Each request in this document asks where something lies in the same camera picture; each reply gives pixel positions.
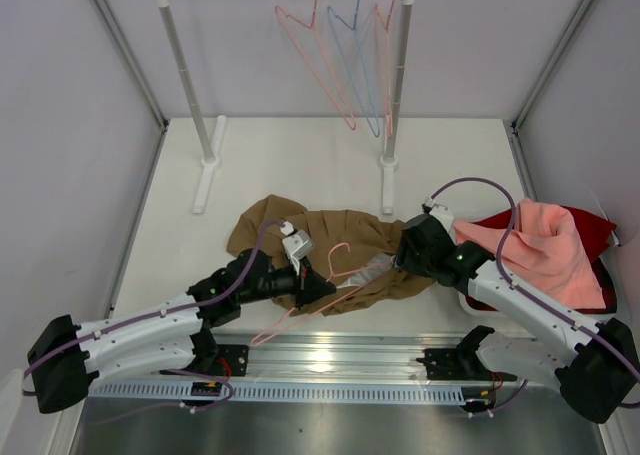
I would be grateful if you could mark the grey slotted cable duct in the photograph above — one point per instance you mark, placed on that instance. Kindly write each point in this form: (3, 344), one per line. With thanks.
(191, 390)

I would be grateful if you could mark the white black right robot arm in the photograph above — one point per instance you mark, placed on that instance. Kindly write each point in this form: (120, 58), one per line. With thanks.
(592, 364)

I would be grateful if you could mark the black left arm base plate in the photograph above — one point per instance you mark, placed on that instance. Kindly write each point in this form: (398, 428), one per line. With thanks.
(227, 360)

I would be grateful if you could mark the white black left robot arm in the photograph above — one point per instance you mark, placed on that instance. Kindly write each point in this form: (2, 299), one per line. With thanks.
(69, 359)

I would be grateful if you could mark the pink wire hanger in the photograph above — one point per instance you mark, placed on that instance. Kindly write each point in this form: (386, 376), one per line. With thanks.
(307, 41)
(354, 281)
(383, 24)

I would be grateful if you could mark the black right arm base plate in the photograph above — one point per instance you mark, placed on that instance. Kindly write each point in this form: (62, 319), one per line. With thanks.
(447, 364)

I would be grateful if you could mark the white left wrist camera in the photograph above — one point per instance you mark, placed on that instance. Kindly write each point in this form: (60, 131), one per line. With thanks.
(296, 243)

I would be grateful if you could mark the white laundry basket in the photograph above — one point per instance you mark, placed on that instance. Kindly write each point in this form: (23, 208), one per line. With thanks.
(610, 315)

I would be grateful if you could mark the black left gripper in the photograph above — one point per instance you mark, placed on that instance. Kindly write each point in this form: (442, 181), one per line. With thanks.
(309, 286)

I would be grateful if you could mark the pink garment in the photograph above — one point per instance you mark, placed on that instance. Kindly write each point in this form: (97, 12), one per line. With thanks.
(540, 255)

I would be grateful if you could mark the red garment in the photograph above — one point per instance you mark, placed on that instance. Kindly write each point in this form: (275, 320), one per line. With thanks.
(594, 233)

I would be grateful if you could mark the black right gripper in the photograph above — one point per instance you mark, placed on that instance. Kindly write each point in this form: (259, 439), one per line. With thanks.
(405, 260)

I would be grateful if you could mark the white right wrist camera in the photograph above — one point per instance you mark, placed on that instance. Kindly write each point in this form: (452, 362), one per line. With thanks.
(441, 213)

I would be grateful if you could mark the blue wire hanger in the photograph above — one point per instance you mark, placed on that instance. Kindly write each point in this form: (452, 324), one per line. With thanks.
(350, 45)

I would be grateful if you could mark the aluminium mounting rail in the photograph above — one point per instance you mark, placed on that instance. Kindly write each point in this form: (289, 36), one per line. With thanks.
(325, 350)

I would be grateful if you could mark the tan brown skirt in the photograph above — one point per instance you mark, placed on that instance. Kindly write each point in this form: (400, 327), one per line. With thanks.
(367, 235)

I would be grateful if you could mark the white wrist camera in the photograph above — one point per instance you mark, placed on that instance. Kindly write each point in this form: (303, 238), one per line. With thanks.
(296, 243)
(441, 213)

